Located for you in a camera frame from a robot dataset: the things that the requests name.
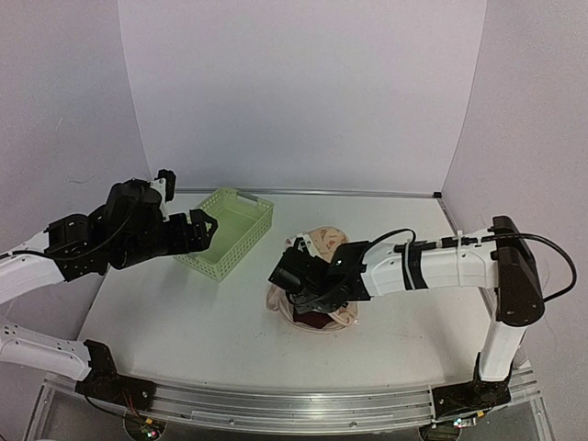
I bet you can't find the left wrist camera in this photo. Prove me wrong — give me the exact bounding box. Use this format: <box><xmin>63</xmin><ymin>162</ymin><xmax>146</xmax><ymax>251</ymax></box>
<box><xmin>151</xmin><ymin>169</ymin><xmax>176</xmax><ymax>221</ymax></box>

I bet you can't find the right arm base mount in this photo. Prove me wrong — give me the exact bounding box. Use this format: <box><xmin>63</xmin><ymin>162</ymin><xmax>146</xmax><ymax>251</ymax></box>
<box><xmin>432</xmin><ymin>372</ymin><xmax>511</xmax><ymax>423</ymax></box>

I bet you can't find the dark red bra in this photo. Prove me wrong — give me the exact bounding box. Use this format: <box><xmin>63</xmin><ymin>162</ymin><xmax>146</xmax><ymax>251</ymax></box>
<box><xmin>293</xmin><ymin>311</ymin><xmax>334</xmax><ymax>330</ymax></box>

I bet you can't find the green plastic basket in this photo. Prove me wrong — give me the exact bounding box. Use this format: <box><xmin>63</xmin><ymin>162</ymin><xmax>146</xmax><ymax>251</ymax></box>
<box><xmin>175</xmin><ymin>187</ymin><xmax>274</xmax><ymax>282</ymax></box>

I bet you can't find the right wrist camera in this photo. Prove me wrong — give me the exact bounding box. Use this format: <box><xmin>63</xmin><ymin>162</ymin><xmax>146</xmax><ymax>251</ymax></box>
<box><xmin>288</xmin><ymin>233</ymin><xmax>320</xmax><ymax>257</ymax></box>

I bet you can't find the aluminium front rail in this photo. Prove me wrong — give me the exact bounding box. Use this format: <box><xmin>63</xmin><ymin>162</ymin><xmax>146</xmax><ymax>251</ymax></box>
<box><xmin>43</xmin><ymin>348</ymin><xmax>541</xmax><ymax>426</ymax></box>

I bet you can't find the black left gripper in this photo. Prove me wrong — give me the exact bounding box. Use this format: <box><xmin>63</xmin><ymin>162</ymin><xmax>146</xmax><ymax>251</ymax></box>
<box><xmin>110</xmin><ymin>209</ymin><xmax>217</xmax><ymax>271</ymax></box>

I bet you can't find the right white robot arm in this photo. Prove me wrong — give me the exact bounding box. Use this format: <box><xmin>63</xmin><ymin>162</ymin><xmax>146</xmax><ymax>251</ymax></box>
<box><xmin>266</xmin><ymin>216</ymin><xmax>578</xmax><ymax>407</ymax></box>

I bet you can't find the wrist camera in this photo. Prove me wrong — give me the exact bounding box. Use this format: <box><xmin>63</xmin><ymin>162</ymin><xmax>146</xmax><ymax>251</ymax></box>
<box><xmin>288</xmin><ymin>233</ymin><xmax>320</xmax><ymax>257</ymax></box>
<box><xmin>151</xmin><ymin>169</ymin><xmax>176</xmax><ymax>221</ymax></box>

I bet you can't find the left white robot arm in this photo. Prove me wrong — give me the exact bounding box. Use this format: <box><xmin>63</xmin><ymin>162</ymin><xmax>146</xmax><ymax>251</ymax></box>
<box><xmin>1</xmin><ymin>174</ymin><xmax>218</xmax><ymax>401</ymax></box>

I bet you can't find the floral mesh laundry bag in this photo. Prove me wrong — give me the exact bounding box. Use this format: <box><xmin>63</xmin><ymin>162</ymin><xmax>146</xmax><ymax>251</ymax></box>
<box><xmin>266</xmin><ymin>226</ymin><xmax>359</xmax><ymax>334</ymax></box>

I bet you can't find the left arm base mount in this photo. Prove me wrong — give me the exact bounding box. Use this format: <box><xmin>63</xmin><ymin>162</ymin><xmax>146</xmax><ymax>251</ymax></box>
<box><xmin>75</xmin><ymin>339</ymin><xmax>156</xmax><ymax>411</ymax></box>

